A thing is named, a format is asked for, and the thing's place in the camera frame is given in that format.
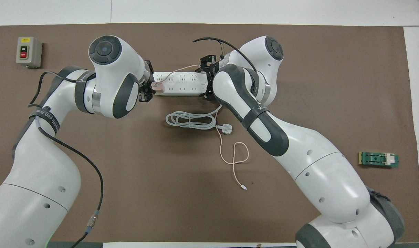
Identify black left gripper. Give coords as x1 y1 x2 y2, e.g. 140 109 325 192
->
139 60 158 103

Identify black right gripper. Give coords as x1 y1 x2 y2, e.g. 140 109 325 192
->
195 54 220 101

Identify white power strip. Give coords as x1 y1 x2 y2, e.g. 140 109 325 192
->
153 71 210 97

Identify pink charging cable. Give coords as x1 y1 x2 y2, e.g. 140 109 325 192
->
155 65 250 191

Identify brown table mat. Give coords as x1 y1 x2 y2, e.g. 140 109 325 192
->
0 23 419 244

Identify white power strip cord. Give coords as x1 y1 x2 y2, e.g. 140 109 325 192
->
165 103 233 133

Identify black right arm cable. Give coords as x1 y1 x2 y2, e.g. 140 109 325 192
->
192 37 259 73

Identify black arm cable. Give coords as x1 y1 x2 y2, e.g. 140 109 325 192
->
29 70 104 248
192 37 259 73

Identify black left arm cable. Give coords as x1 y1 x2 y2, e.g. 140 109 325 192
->
29 70 104 248

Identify grey on-off switch box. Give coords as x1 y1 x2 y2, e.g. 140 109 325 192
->
16 36 43 69

